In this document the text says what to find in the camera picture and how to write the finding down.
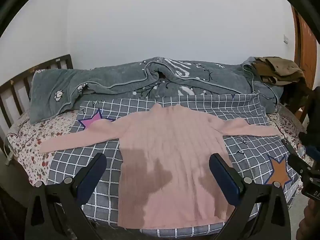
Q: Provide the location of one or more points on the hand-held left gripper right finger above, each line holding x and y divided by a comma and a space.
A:
223, 175

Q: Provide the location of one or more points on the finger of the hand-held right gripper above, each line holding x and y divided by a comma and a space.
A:
300, 165
290, 146

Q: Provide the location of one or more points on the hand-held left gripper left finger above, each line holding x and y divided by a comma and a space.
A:
92, 175

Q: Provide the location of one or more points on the pink ribbed sweater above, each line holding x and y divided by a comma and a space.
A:
170, 155

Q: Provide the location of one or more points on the brown clothes pile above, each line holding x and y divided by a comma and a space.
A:
277, 67

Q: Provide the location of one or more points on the person's right hand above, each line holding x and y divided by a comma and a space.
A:
310, 217

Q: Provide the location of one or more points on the wooden chair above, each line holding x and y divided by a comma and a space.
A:
297, 92

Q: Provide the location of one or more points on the grey checked blanket with stars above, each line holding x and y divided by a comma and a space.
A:
250, 150

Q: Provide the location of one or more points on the floral bed sheet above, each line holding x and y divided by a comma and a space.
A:
25, 140

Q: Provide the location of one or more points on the wooden door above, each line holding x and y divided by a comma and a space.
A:
307, 42

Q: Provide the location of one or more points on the dark wooden headboard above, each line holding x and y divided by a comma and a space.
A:
62, 61

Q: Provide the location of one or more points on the white wall switch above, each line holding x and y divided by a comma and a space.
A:
286, 38

